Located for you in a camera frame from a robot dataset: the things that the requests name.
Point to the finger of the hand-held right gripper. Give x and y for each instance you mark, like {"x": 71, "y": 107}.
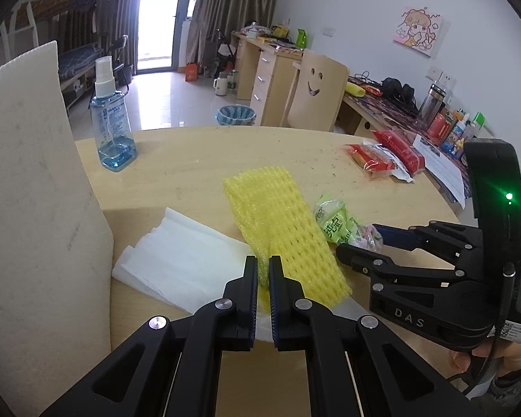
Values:
{"x": 373, "y": 265}
{"x": 395, "y": 236}

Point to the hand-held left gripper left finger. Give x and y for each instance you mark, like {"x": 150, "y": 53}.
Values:
{"x": 243, "y": 295}

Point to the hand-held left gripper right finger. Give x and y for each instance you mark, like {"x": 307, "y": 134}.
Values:
{"x": 282, "y": 308}

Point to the green snack packet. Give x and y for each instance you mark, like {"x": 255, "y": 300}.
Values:
{"x": 334, "y": 221}

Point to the yellow foam net sleeve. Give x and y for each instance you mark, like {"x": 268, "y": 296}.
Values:
{"x": 273, "y": 217}

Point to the white foam box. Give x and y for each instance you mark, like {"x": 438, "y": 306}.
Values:
{"x": 34, "y": 226}

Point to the person's right hand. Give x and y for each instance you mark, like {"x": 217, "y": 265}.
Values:
{"x": 512, "y": 356}

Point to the printed paper sheet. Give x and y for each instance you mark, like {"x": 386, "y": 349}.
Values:
{"x": 443, "y": 165}

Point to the cluster of toiletry bottles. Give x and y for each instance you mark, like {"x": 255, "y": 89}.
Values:
{"x": 458, "y": 132}

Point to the desk with patterned cloth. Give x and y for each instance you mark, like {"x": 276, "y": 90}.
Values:
{"x": 386, "y": 113}

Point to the black headphones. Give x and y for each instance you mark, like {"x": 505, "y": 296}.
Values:
{"x": 397, "y": 91}

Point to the yellow packet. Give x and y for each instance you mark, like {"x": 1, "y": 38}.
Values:
{"x": 356, "y": 90}

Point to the wooden smiley face chair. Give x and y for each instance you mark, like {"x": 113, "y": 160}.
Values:
{"x": 317, "y": 91}

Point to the blue striped trash bin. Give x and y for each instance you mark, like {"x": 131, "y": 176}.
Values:
{"x": 236, "y": 115}

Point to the wooden desk with drawers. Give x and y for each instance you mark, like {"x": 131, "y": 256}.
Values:
{"x": 269, "y": 82}

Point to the blue spray bottle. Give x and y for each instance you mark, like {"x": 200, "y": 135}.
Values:
{"x": 113, "y": 130}

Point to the white kettle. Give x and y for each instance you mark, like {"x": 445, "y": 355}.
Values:
{"x": 220, "y": 84}

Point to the green pouch bag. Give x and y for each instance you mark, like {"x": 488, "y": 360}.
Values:
{"x": 302, "y": 38}

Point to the orange bag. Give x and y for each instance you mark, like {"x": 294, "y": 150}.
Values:
{"x": 192, "y": 73}

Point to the yellow box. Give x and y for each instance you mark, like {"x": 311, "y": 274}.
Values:
{"x": 280, "y": 31}

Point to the black folding chair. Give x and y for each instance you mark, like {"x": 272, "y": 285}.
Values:
{"x": 120, "y": 61}

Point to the brown curtain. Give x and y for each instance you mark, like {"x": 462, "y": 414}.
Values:
{"x": 126, "y": 8}
{"x": 234, "y": 8}

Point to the white metal bunk bed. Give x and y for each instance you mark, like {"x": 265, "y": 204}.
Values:
{"x": 76, "y": 58}

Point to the glass balcony door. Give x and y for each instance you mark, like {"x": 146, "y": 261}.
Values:
{"x": 160, "y": 17}

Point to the white metal bunk ladder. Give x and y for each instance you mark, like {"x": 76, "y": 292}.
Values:
{"x": 34, "y": 21}

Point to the white wall socket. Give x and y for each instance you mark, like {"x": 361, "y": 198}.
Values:
{"x": 442, "y": 77}
{"x": 328, "y": 31}

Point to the pink cartoon wall poster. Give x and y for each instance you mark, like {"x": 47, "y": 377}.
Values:
{"x": 419, "y": 30}

